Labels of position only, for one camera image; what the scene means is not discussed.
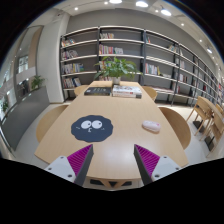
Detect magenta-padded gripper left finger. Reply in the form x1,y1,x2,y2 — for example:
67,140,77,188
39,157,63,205
45,144,94,186

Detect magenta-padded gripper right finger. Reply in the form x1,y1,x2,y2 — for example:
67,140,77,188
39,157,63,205
134,144,181,185

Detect pink computer mouse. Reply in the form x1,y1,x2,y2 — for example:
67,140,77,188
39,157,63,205
142,120,161,132

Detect dark cartoon-face mouse pad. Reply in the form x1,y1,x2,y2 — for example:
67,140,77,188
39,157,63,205
71,115,113,142

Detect right near wooden chair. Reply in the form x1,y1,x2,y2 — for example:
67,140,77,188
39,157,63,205
160,107,191,150

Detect wooden chair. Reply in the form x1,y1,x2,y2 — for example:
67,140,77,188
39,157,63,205
143,86,157,101
160,107,191,150
36,105,67,142
74,85,87,96

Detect left near wooden chair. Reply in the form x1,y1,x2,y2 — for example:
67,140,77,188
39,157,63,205
36,105,67,142

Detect right far wooden chair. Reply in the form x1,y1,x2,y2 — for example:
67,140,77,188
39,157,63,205
143,86,157,101

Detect left far wooden chair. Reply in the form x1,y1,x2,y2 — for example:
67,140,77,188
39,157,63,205
74,85,87,96

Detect black book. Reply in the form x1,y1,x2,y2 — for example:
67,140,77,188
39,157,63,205
84,87,111,96

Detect stack of white books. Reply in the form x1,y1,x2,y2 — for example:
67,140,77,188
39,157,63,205
112,85,142,98

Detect wooden chairs at right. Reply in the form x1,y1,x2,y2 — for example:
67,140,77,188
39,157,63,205
191,96,224,154

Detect small plant by window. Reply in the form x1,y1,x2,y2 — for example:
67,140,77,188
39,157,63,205
31,75,45,90

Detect large grey bookshelf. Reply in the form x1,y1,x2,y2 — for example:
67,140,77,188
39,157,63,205
60,26,224,106

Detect green potted plant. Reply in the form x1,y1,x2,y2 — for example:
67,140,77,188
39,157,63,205
94,56,142,85

